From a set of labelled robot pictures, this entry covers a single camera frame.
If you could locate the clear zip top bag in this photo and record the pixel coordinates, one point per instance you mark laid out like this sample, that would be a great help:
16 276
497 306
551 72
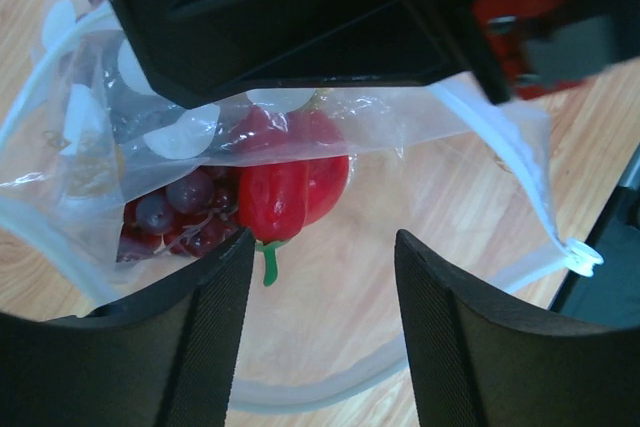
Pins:
87 135

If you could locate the fake red chili pepper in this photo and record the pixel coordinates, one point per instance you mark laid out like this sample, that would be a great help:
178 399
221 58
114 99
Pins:
276 201

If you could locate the black base mat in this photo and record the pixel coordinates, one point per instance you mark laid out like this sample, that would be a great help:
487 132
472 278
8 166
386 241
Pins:
611 296

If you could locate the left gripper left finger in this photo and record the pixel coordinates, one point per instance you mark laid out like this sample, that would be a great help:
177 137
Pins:
163 356

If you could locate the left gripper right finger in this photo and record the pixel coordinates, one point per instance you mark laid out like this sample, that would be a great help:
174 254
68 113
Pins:
481 357

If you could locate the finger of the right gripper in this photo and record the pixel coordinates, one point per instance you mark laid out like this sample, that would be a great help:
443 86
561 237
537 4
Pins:
199 51

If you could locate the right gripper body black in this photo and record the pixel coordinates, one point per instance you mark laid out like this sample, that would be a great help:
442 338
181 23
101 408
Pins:
539 47

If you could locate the fake purple grapes in bag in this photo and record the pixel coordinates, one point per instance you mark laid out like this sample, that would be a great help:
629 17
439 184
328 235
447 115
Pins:
188 217

